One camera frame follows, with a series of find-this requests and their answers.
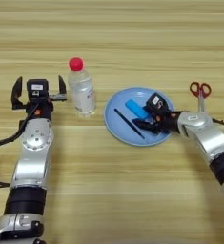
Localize clear red-capped water bottle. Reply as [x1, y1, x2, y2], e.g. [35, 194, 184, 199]
[68, 57, 97, 118]

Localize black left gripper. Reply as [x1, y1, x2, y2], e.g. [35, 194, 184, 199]
[10, 75, 68, 122]

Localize blue rectangular eraser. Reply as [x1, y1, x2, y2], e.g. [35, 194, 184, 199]
[125, 99, 151, 121]

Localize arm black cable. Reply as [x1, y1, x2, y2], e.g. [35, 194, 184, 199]
[212, 117, 224, 131]
[0, 101, 38, 189]

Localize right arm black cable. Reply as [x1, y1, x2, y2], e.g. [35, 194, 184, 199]
[212, 117, 224, 131]

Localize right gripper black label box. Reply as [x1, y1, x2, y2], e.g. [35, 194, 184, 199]
[145, 92, 167, 116]

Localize red-handled scissors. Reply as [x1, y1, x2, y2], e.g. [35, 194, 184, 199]
[189, 81, 213, 113]

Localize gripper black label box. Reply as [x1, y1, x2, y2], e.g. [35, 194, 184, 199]
[145, 92, 167, 116]
[26, 78, 50, 99]

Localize light blue round plate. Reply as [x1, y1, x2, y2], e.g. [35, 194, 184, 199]
[104, 87, 176, 147]

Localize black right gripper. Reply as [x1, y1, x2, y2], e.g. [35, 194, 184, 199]
[131, 111, 181, 134]

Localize thin black pen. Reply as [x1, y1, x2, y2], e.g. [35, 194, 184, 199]
[113, 108, 146, 140]

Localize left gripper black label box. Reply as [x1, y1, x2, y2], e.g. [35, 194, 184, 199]
[26, 78, 50, 99]

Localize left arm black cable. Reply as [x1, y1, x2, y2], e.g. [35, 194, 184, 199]
[0, 101, 38, 189]

